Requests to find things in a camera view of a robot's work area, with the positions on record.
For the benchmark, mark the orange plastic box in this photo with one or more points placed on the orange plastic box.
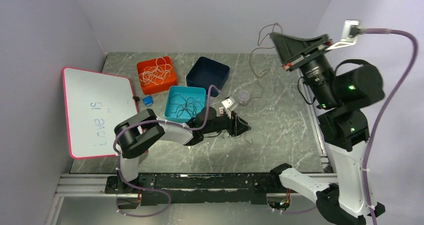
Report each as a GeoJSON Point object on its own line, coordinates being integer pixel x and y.
{"type": "Point", "coordinates": [156, 75]}

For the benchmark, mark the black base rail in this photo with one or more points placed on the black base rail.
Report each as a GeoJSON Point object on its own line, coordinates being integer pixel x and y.
{"type": "Point", "coordinates": [197, 188]}

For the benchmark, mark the light blue plastic box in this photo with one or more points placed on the light blue plastic box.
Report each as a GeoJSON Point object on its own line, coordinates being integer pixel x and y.
{"type": "Point", "coordinates": [184, 103]}

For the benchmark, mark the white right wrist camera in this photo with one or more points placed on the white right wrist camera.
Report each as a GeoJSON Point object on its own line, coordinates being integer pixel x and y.
{"type": "Point", "coordinates": [351, 30]}

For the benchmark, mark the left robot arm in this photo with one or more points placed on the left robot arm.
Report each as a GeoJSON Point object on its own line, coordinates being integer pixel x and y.
{"type": "Point", "coordinates": [137, 134]}

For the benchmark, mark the blue whiteboard eraser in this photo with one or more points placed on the blue whiteboard eraser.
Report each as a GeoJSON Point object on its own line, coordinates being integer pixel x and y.
{"type": "Point", "coordinates": [147, 101]}

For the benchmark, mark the dark blue plastic box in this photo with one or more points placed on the dark blue plastic box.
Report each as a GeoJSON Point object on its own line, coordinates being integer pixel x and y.
{"type": "Point", "coordinates": [206, 72]}

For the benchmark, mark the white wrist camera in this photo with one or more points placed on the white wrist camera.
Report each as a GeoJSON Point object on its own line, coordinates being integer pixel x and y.
{"type": "Point", "coordinates": [229, 105]}
{"type": "Point", "coordinates": [351, 30]}

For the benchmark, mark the clear paperclip container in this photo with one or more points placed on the clear paperclip container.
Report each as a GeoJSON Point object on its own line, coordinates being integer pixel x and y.
{"type": "Point", "coordinates": [243, 98]}

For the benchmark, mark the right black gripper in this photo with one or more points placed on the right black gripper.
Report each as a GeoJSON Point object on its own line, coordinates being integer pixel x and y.
{"type": "Point", "coordinates": [287, 47]}

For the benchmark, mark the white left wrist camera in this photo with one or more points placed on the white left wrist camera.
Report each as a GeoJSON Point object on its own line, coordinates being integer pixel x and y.
{"type": "Point", "coordinates": [229, 105]}

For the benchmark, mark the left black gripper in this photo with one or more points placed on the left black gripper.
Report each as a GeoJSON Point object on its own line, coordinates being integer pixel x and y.
{"type": "Point", "coordinates": [237, 126]}

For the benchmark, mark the pink framed whiteboard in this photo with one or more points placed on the pink framed whiteboard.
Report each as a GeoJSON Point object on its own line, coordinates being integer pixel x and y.
{"type": "Point", "coordinates": [95, 103]}

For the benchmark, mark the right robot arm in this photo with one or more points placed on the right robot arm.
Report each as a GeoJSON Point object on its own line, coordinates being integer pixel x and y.
{"type": "Point", "coordinates": [343, 125]}

